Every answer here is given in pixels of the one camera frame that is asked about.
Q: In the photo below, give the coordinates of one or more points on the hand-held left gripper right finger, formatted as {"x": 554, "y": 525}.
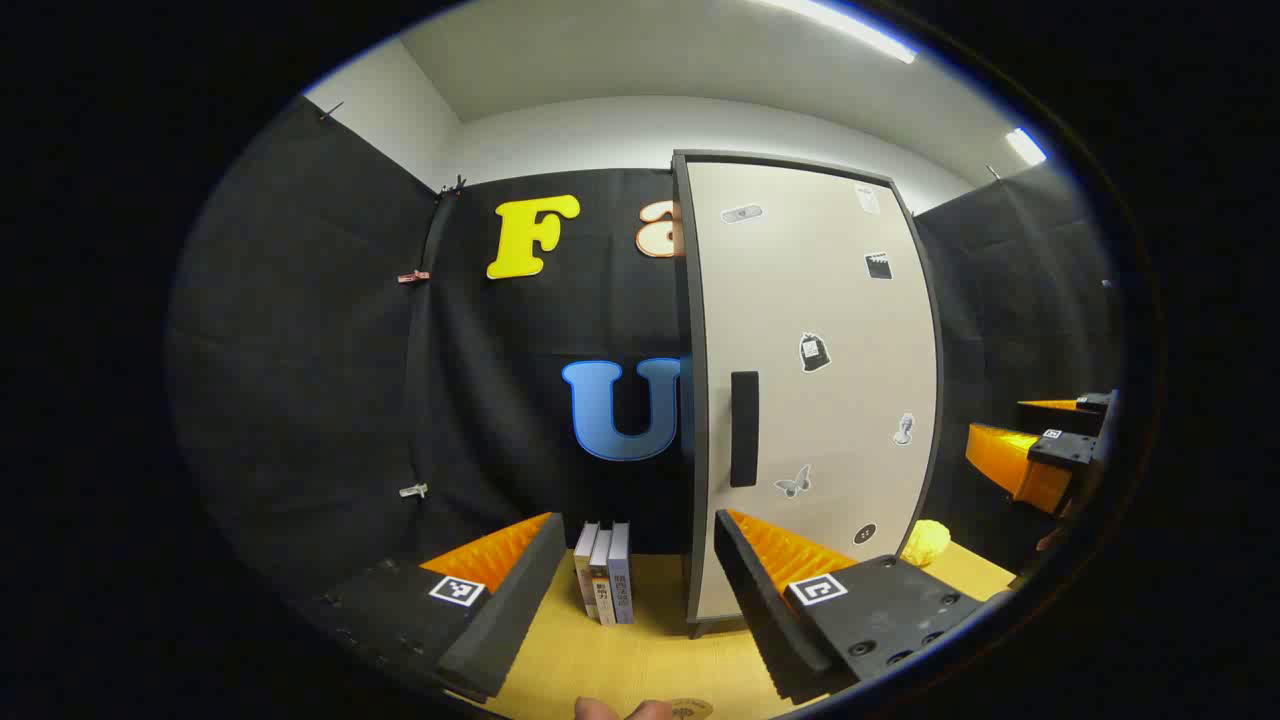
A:
{"x": 760, "y": 610}

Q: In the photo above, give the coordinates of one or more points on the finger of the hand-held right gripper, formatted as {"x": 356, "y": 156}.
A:
{"x": 1090, "y": 408}
{"x": 1062, "y": 452}

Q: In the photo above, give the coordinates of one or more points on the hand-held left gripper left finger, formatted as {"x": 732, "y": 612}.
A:
{"x": 505, "y": 610}

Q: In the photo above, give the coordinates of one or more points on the beige cabinet door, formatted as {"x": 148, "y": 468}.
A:
{"x": 830, "y": 440}

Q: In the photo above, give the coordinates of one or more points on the grey cabinet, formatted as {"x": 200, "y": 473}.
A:
{"x": 690, "y": 300}

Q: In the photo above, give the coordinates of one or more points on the white book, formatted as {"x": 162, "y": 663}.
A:
{"x": 601, "y": 580}
{"x": 584, "y": 560}

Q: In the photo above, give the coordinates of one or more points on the yellow lumpy sponge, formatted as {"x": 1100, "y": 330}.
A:
{"x": 926, "y": 543}

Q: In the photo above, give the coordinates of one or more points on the small ceiling light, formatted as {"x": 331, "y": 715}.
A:
{"x": 1026, "y": 146}

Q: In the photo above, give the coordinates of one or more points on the black backdrop cloth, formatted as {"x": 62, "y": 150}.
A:
{"x": 300, "y": 350}

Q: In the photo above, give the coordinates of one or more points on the pink clip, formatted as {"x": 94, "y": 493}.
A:
{"x": 413, "y": 276}

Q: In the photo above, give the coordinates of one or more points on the long ceiling light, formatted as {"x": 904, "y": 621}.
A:
{"x": 850, "y": 28}

